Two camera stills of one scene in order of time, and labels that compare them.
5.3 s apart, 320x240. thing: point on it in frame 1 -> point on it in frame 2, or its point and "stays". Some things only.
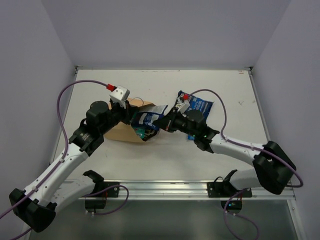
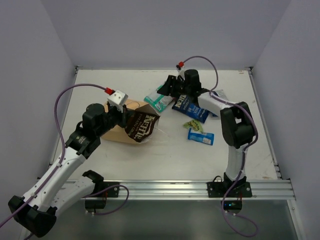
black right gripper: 167,124 -> 168,88
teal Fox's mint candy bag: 140,131 -> 158,100
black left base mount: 100,204 stays
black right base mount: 231,196 stays
